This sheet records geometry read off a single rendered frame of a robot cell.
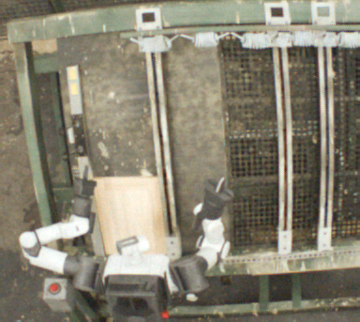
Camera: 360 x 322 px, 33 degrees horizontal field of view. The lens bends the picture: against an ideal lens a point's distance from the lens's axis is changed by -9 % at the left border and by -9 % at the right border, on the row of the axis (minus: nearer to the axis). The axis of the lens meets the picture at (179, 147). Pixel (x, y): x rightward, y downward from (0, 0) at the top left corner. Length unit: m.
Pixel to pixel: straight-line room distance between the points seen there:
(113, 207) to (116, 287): 0.64
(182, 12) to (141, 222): 1.02
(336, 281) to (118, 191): 1.63
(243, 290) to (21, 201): 1.71
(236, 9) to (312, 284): 1.99
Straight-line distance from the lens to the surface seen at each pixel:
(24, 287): 4.28
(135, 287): 2.53
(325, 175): 2.90
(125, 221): 3.09
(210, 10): 2.63
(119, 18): 2.68
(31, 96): 2.93
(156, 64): 2.76
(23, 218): 4.54
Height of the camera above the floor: 3.68
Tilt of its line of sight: 54 degrees down
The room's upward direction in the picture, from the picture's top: 12 degrees counter-clockwise
